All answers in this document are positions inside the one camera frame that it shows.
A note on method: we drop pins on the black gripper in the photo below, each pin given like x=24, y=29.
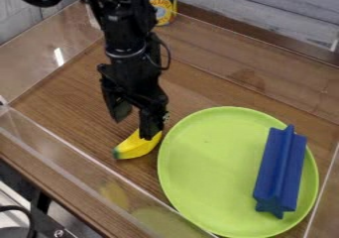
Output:
x=129, y=84

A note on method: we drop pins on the yellow toy banana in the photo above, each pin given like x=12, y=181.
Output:
x=135, y=147

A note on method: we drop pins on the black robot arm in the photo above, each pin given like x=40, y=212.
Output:
x=127, y=22

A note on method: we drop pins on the yellow labelled tin can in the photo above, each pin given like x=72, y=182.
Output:
x=165, y=11

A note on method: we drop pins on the blue star-shaped block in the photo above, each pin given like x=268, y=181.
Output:
x=279, y=173

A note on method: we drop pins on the clear acrylic enclosure wall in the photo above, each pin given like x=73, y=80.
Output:
x=56, y=131

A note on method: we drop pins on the black metal bracket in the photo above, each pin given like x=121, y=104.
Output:
x=47, y=227

